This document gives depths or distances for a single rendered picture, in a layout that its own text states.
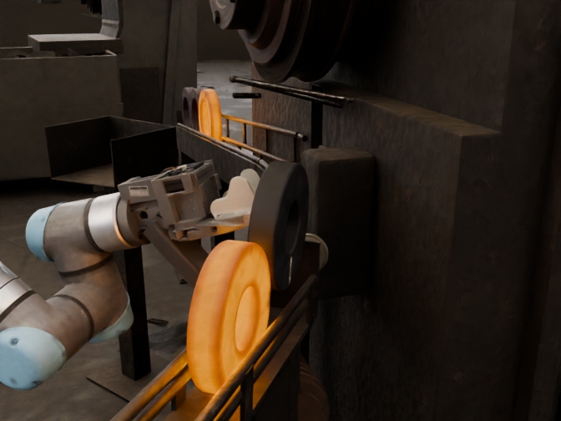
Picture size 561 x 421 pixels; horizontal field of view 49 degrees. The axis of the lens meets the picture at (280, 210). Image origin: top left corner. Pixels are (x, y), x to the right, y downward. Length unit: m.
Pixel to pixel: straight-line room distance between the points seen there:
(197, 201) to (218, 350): 0.23
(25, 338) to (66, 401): 1.08
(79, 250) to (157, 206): 0.13
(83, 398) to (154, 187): 1.15
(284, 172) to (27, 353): 0.35
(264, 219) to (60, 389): 1.30
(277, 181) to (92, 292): 0.30
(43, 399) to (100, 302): 1.03
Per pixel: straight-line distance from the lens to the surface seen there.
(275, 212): 0.67
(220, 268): 0.58
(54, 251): 0.87
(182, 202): 0.76
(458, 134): 0.79
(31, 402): 1.87
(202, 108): 1.95
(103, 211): 0.81
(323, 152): 0.97
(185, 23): 4.09
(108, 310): 0.86
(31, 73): 3.48
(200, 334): 0.57
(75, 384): 1.90
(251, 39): 1.13
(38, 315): 0.79
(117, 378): 1.88
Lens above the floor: 1.03
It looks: 19 degrees down
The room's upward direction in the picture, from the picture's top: straight up
